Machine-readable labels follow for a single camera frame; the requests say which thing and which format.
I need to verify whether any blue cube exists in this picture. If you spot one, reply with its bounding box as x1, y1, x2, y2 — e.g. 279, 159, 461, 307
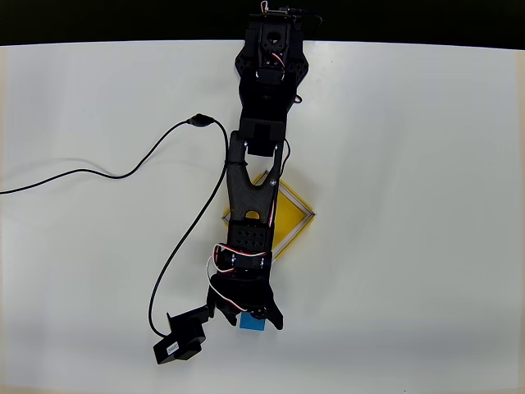
239, 312, 267, 332

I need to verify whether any yellow square tray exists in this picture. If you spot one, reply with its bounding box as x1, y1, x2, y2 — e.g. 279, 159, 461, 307
221, 167, 317, 263

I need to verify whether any white red gripper servo wire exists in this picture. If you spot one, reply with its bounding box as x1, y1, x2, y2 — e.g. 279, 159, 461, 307
204, 243, 272, 316

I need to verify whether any black camera with bracket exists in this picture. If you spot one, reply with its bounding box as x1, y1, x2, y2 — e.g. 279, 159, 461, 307
153, 305, 219, 366

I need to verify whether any black extension cable with plug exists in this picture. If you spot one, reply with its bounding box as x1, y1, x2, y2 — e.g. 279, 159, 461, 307
0, 113, 217, 195

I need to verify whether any white red arm servo wire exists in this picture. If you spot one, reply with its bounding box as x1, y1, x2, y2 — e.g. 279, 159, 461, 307
266, 40, 287, 78

